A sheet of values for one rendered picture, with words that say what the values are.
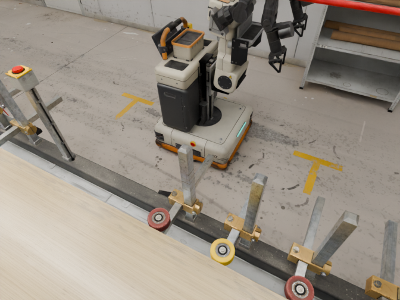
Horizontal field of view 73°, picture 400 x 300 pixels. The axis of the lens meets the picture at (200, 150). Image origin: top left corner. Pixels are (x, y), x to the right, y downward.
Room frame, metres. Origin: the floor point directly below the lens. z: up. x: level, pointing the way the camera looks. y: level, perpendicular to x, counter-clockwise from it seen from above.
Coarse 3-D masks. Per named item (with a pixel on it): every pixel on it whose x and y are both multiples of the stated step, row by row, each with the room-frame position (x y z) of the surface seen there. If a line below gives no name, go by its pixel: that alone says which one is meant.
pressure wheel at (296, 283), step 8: (288, 280) 0.25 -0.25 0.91; (296, 280) 0.25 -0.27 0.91; (304, 280) 0.25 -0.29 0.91; (288, 288) 0.23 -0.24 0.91; (296, 288) 0.23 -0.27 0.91; (304, 288) 0.22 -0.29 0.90; (312, 288) 0.22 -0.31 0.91; (288, 296) 0.21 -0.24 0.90; (296, 296) 0.20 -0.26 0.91; (304, 296) 0.20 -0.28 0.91; (312, 296) 0.20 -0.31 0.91
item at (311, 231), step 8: (320, 200) 0.57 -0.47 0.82; (320, 208) 0.53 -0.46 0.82; (312, 216) 0.50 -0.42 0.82; (320, 216) 0.50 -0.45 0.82; (312, 224) 0.46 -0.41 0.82; (312, 232) 0.43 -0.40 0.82; (304, 240) 0.41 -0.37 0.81; (312, 240) 0.40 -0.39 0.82; (296, 264) 0.33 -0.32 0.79; (304, 264) 0.32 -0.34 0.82; (296, 272) 0.30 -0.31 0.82; (304, 272) 0.30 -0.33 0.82
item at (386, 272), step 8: (392, 224) 0.44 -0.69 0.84; (392, 232) 0.41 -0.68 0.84; (384, 240) 0.39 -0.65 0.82; (392, 240) 0.38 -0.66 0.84; (384, 248) 0.36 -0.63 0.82; (392, 248) 0.36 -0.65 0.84; (384, 256) 0.33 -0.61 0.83; (392, 256) 0.33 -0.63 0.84; (384, 264) 0.31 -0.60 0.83; (392, 264) 0.30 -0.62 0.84; (384, 272) 0.28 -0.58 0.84; (392, 272) 0.28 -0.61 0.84; (392, 280) 0.25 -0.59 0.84
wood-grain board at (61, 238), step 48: (0, 192) 0.61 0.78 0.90; (48, 192) 0.60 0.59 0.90; (0, 240) 0.41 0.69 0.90; (48, 240) 0.41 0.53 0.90; (96, 240) 0.40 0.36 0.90; (144, 240) 0.39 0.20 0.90; (0, 288) 0.26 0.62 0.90; (48, 288) 0.25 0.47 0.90; (96, 288) 0.25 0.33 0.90; (144, 288) 0.24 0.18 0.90; (192, 288) 0.24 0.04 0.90; (240, 288) 0.23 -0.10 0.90
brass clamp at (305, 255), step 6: (294, 246) 0.38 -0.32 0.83; (300, 246) 0.38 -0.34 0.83; (294, 252) 0.36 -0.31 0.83; (300, 252) 0.36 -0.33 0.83; (306, 252) 0.36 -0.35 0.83; (312, 252) 0.36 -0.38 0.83; (288, 258) 0.35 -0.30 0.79; (294, 258) 0.34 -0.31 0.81; (300, 258) 0.34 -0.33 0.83; (306, 258) 0.34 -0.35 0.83; (312, 264) 0.32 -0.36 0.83; (324, 264) 0.31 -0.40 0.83; (330, 264) 0.31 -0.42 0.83; (312, 270) 0.31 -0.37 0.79; (318, 270) 0.30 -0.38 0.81; (324, 270) 0.30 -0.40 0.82
